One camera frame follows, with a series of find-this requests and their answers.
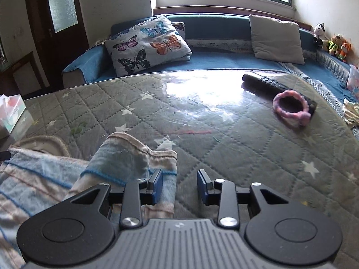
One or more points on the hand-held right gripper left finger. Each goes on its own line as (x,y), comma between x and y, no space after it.
(157,186)

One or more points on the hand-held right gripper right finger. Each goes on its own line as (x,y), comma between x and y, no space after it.
(202,186)

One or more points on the tissue box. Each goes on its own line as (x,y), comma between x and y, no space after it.
(11,112)

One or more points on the grey quilted star table cover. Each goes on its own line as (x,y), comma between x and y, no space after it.
(224,145)

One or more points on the butterfly print pillow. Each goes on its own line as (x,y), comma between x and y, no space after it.
(145,44)

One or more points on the dark wooden cabinet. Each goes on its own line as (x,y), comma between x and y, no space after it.
(16,72)

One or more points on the blue sofa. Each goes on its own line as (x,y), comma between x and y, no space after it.
(224,58)

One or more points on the dark wooden glass door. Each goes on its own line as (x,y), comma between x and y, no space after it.
(64,42)

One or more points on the long black remote control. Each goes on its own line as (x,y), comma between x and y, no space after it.
(260,85)

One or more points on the pink fluffy hair band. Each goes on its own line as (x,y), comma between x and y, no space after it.
(280,115)

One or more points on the plain grey pillow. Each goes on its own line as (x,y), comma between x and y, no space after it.
(276,39)

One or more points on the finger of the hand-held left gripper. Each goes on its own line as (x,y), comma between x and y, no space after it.
(4,155)

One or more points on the clear plastic storage box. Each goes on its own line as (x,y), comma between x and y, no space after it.
(354,80)

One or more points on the orange plush toy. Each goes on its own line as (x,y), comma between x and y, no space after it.
(345,51)

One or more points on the pale yellow clothes pile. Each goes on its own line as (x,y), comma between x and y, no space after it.
(352,112)

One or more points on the striped blue and beige garment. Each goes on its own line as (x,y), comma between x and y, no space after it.
(42,173)

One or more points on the yellow green plush toy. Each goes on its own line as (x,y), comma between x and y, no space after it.
(335,44)

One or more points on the black and white cow plush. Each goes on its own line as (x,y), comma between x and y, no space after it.
(319,32)

